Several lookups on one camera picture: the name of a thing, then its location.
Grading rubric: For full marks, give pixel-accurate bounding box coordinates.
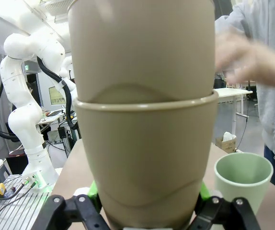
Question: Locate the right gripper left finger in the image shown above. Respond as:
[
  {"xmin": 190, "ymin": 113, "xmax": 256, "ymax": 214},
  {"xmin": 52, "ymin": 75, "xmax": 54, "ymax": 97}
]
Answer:
[{"xmin": 43, "ymin": 180, "xmax": 111, "ymax": 230}]

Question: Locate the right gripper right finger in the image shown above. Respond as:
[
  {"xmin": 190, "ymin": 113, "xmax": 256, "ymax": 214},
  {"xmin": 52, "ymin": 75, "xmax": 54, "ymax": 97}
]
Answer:
[{"xmin": 189, "ymin": 181, "xmax": 263, "ymax": 230}]

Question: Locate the green plastic cup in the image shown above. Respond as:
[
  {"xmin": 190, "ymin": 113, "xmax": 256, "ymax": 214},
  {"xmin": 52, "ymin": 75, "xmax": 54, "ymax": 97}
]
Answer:
[{"xmin": 214, "ymin": 152, "xmax": 274, "ymax": 218}]

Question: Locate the brown plastic cup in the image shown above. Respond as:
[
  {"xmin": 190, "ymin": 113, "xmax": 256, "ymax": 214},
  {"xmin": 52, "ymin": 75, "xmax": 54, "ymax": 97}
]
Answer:
[
  {"xmin": 67, "ymin": 0, "xmax": 216, "ymax": 105},
  {"xmin": 73, "ymin": 90, "xmax": 219, "ymax": 230}
]

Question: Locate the person's left hand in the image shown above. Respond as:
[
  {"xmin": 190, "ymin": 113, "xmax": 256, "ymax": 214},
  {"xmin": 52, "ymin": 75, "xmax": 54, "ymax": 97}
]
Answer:
[{"xmin": 215, "ymin": 30, "xmax": 275, "ymax": 94}]

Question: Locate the cardboard box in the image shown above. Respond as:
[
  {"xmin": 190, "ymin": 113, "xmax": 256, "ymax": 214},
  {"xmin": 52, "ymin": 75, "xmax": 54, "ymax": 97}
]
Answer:
[{"xmin": 215, "ymin": 131, "xmax": 237, "ymax": 154}]

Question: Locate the small black box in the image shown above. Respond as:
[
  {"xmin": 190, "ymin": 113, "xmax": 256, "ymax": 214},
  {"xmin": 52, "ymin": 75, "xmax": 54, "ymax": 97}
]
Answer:
[{"xmin": 57, "ymin": 126, "xmax": 68, "ymax": 139}]

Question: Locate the person in grey hoodie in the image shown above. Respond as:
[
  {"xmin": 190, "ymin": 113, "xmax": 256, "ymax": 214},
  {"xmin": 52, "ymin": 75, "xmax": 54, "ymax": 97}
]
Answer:
[{"xmin": 232, "ymin": 0, "xmax": 275, "ymax": 194}]

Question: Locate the white desk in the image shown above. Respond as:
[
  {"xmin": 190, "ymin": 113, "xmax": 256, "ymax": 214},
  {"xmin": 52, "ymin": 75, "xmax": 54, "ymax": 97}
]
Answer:
[{"xmin": 215, "ymin": 87, "xmax": 253, "ymax": 122}]

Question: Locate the person with dark hair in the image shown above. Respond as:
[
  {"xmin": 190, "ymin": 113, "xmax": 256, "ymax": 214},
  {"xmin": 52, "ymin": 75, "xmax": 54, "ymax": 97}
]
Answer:
[{"xmin": 25, "ymin": 80, "xmax": 34, "ymax": 98}]

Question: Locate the aluminium slotted base plate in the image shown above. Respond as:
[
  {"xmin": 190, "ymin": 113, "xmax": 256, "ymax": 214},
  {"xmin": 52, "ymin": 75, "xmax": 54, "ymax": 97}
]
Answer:
[{"xmin": 0, "ymin": 174, "xmax": 57, "ymax": 230}]

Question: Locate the yellowish wall poster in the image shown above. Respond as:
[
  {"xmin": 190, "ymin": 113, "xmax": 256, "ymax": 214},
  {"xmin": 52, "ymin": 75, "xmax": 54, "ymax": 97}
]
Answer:
[{"xmin": 48, "ymin": 85, "xmax": 66, "ymax": 105}]

